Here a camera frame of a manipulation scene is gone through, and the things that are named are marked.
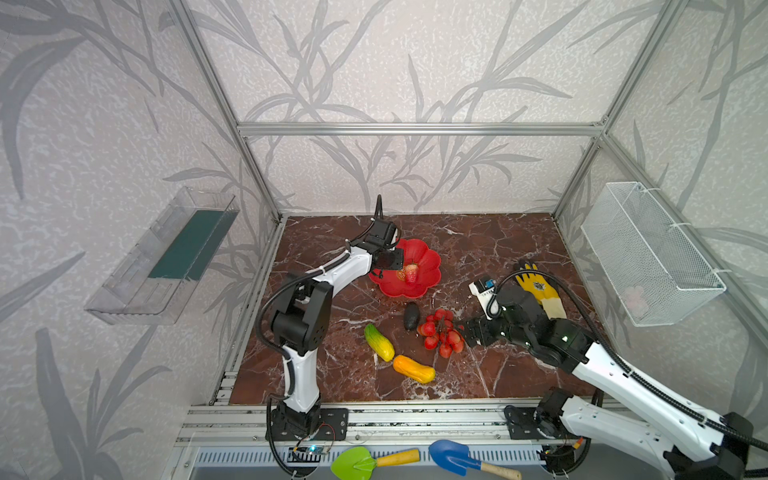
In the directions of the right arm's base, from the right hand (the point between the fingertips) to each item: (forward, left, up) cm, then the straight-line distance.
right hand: (467, 308), depth 75 cm
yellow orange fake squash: (-12, +11, -14) cm, 21 cm away
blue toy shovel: (-30, +5, -16) cm, 34 cm away
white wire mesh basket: (+1, -38, +17) cm, 41 cm away
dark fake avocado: (+5, +14, -15) cm, 22 cm away
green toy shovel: (-31, +28, -15) cm, 44 cm away
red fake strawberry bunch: (-1, +6, -13) cm, 14 cm away
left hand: (+24, +17, -7) cm, 30 cm away
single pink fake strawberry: (+20, +14, -14) cm, 28 cm away
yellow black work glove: (+17, -31, -20) cm, 41 cm away
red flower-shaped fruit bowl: (+25, +8, -17) cm, 31 cm away
